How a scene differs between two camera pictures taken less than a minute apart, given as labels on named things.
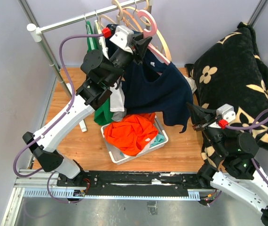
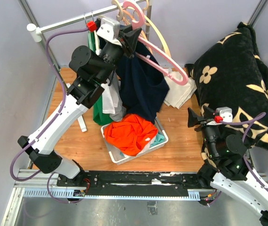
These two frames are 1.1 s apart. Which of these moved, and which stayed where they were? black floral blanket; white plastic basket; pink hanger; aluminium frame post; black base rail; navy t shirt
Moved: navy t shirt; pink hanger
Stayed: aluminium frame post; black base rail; white plastic basket; black floral blanket
